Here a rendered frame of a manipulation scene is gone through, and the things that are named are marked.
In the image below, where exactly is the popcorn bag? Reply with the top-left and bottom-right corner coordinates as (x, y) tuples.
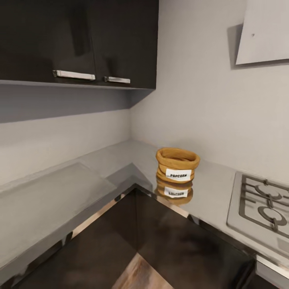
(156, 147), (200, 184)

